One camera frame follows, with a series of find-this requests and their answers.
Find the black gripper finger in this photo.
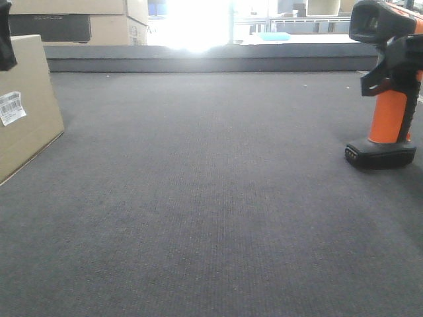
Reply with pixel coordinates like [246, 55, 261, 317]
[361, 34, 422, 96]
[0, 0, 17, 71]

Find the small brown cardboard package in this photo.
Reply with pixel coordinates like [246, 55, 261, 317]
[1, 35, 64, 184]

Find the orange black barcode scanner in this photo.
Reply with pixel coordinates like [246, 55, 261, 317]
[344, 1, 422, 169]

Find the upper stacked cardboard box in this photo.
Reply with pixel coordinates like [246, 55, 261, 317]
[11, 0, 149, 24]

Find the white barcode label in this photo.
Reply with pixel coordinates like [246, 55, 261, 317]
[1, 91, 26, 126]

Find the beige plastic tub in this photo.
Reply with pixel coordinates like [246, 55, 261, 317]
[306, 0, 341, 17]

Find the blue tray on table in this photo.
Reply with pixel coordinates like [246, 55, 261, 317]
[255, 32, 291, 42]

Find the white background table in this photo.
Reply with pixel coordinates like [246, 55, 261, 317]
[241, 33, 357, 45]

